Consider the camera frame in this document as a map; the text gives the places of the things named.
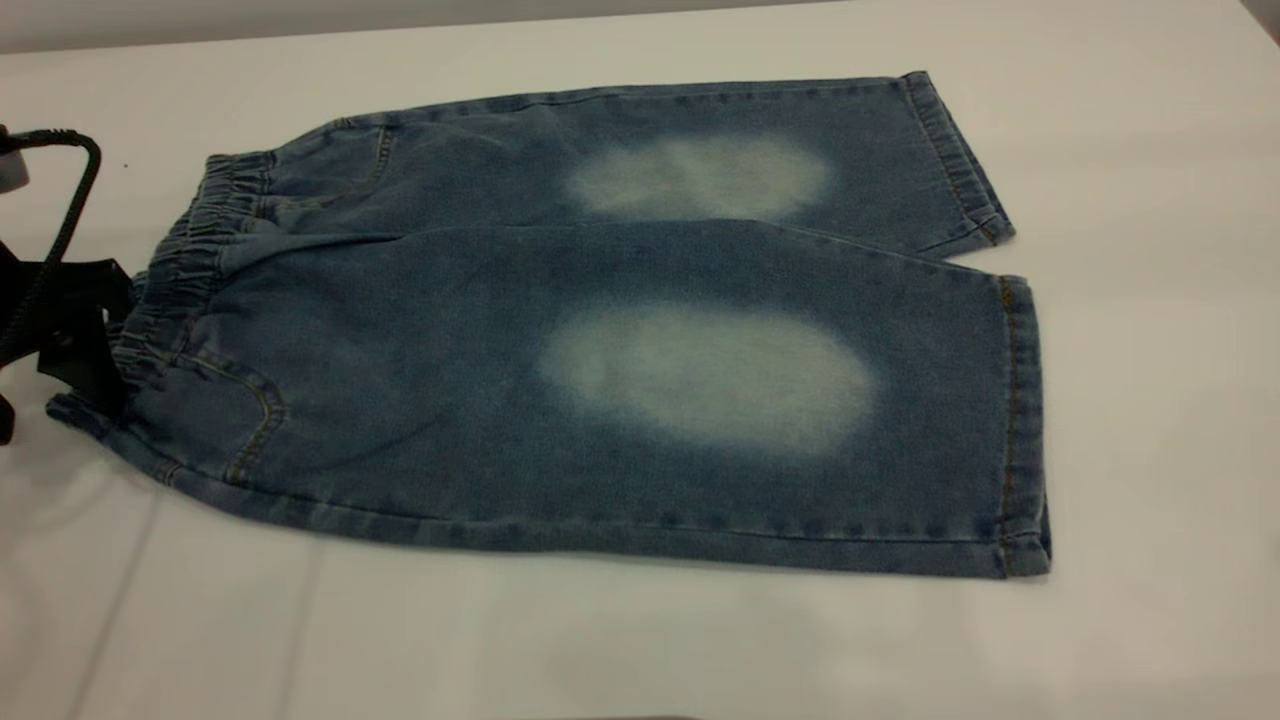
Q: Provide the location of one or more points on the blue denim shorts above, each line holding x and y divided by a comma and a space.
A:
500, 400

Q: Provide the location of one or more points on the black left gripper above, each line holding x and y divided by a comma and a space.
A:
90, 280

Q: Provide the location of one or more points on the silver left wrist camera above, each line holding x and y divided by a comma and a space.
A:
12, 175

